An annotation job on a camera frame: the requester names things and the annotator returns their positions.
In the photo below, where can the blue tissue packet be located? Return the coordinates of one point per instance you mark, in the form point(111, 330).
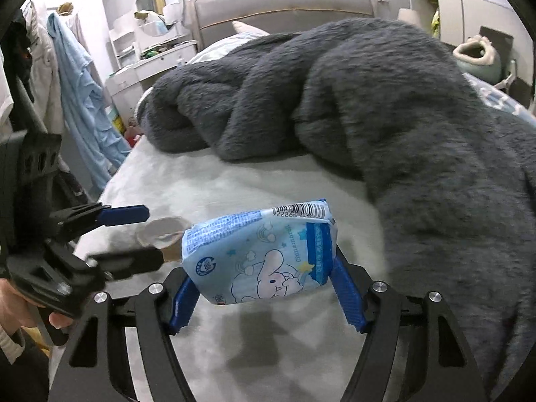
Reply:
point(259, 255)

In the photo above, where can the white pillow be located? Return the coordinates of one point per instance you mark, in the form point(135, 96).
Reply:
point(247, 27)

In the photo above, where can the light blue robe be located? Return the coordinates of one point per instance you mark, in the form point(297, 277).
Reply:
point(83, 92)

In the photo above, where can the round mirror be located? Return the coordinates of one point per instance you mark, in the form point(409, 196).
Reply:
point(155, 0)

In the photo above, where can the blue grey patterned quilt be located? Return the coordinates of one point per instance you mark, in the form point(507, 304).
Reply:
point(217, 50)

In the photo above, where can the person's left hand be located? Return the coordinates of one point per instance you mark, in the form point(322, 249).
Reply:
point(16, 305)

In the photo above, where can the red container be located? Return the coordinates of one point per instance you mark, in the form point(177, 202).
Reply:
point(134, 134)

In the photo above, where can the beige padded headboard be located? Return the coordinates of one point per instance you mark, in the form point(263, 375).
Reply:
point(284, 8)

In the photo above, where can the yellow green cloth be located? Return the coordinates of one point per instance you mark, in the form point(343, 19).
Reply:
point(435, 23)

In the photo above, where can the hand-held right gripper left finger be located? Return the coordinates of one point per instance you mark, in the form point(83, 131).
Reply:
point(182, 305)

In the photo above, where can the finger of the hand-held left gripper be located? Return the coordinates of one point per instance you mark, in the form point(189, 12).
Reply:
point(121, 214)
point(125, 260)

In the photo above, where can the black hanging garment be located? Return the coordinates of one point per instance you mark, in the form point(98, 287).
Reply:
point(21, 50)

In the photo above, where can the dark grey fluffy blanket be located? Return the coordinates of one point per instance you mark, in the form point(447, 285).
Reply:
point(377, 113)

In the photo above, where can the pale green ceramic pot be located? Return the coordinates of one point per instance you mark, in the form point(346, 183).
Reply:
point(477, 54)

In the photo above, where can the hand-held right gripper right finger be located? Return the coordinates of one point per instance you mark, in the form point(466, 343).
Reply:
point(347, 297)

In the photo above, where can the white knit sweater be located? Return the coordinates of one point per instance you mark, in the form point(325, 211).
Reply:
point(46, 71)

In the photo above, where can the white dressing table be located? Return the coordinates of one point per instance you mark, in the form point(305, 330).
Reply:
point(163, 60)

